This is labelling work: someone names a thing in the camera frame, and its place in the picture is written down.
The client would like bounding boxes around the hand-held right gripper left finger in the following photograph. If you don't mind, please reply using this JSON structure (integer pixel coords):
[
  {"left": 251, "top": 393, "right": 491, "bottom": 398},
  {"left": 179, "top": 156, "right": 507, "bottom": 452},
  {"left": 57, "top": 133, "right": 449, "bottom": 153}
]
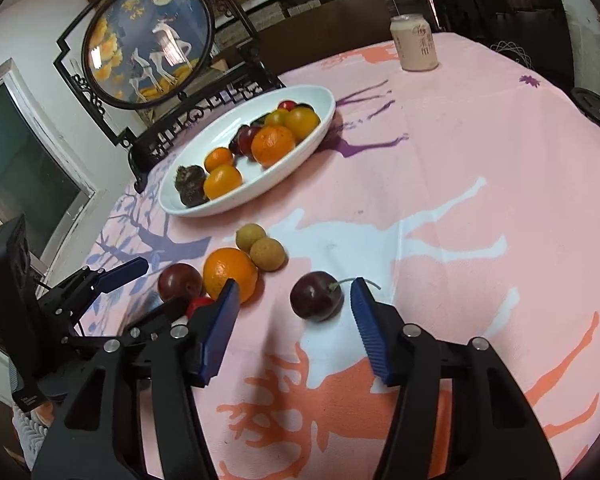
[{"left": 31, "top": 280, "right": 241, "bottom": 480}]

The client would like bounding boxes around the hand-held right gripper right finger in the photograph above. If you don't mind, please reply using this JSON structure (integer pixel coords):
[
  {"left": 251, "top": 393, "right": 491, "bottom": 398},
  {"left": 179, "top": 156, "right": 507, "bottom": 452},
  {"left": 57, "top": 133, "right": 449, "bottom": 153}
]
[{"left": 350, "top": 277, "right": 562, "bottom": 480}]

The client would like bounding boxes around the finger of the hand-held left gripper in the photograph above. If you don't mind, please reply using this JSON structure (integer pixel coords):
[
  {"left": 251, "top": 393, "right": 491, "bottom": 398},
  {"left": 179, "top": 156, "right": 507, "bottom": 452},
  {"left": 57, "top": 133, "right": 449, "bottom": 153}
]
[
  {"left": 40, "top": 257, "right": 149, "bottom": 321},
  {"left": 122, "top": 296, "right": 191, "bottom": 341}
]

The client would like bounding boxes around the large dark purple plum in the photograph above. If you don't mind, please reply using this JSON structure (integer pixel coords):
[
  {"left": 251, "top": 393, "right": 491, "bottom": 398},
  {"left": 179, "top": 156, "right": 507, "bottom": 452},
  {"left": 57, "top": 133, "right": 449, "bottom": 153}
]
[{"left": 158, "top": 263, "right": 203, "bottom": 303}]

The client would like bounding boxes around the large orange mandarin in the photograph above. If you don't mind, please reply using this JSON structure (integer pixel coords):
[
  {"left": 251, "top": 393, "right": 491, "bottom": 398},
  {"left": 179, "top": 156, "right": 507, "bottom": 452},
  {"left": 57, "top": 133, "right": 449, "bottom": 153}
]
[
  {"left": 251, "top": 125, "right": 297, "bottom": 168},
  {"left": 203, "top": 248, "right": 259, "bottom": 305}
]

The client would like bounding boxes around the dark purple plum with stem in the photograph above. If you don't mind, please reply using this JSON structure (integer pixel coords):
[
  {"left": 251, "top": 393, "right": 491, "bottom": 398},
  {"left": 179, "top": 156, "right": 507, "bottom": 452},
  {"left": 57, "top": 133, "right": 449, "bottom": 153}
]
[{"left": 290, "top": 271, "right": 382, "bottom": 322}]

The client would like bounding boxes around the dark brown water chestnut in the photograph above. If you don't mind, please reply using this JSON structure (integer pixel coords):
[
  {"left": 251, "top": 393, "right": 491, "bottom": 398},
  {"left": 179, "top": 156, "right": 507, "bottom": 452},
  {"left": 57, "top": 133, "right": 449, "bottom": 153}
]
[
  {"left": 174, "top": 165, "right": 207, "bottom": 193},
  {"left": 180, "top": 185, "right": 211, "bottom": 207}
]

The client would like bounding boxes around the orange-yellow fruit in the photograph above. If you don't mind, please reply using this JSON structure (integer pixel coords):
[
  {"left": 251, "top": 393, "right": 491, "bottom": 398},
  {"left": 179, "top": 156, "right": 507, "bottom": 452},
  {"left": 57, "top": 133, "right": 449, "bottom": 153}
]
[{"left": 203, "top": 164, "right": 243, "bottom": 200}]

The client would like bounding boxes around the small orange mandarin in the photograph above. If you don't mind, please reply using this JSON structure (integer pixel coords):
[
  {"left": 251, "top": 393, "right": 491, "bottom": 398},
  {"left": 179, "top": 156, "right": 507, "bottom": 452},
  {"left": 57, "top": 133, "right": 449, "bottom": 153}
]
[{"left": 203, "top": 147, "right": 235, "bottom": 173}]

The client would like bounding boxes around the white oval plate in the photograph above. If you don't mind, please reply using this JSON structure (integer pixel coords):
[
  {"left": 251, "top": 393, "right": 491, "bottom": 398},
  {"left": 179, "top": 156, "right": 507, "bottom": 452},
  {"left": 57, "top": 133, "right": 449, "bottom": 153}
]
[{"left": 158, "top": 85, "right": 337, "bottom": 218}]

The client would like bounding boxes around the large yellow fruit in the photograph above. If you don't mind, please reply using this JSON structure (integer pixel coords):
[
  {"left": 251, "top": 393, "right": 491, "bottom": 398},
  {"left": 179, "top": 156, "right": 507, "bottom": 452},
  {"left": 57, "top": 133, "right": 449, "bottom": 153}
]
[{"left": 283, "top": 108, "right": 321, "bottom": 141}]

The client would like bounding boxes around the tan longan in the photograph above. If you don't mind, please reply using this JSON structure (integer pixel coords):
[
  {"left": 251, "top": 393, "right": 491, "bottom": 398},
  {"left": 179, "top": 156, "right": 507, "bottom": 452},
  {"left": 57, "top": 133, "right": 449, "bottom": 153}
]
[
  {"left": 236, "top": 223, "right": 268, "bottom": 252},
  {"left": 249, "top": 237, "right": 286, "bottom": 272}
]

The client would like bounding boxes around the window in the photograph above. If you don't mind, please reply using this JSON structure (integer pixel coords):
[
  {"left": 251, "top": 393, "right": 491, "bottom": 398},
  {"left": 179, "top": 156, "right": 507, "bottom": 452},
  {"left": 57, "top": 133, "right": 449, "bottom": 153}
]
[{"left": 0, "top": 59, "right": 97, "bottom": 271}]

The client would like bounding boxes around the pink printed tablecloth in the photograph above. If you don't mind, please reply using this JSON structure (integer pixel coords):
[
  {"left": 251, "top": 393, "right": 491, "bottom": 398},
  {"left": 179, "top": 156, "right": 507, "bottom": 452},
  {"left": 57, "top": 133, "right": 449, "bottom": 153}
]
[{"left": 75, "top": 32, "right": 600, "bottom": 480}]

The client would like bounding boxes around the round deer painting table screen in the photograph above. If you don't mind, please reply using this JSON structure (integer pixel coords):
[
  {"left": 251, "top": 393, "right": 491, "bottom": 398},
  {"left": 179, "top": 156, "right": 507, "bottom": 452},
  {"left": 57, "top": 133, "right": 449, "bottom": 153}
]
[{"left": 53, "top": 0, "right": 286, "bottom": 193}]

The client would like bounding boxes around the pale pink drink can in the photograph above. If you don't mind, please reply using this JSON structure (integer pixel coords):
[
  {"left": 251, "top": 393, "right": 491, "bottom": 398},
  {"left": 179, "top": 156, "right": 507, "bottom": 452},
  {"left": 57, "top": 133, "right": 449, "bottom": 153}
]
[{"left": 391, "top": 13, "right": 439, "bottom": 72}]

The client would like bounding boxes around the brown cardboard box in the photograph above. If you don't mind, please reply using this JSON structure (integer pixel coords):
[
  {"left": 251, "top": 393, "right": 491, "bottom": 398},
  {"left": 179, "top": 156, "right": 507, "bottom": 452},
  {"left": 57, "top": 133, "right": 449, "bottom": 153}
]
[{"left": 260, "top": 0, "right": 396, "bottom": 77}]

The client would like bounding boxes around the black weight plate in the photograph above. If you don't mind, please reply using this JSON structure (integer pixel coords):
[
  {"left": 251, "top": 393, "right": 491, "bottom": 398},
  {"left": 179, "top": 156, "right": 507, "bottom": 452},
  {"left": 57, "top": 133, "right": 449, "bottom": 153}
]
[{"left": 571, "top": 87, "right": 600, "bottom": 137}]

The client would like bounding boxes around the black chair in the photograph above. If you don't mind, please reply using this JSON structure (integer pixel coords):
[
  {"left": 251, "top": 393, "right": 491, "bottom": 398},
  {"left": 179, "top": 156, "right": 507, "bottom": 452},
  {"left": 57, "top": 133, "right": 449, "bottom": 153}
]
[{"left": 387, "top": 0, "right": 576, "bottom": 92}]

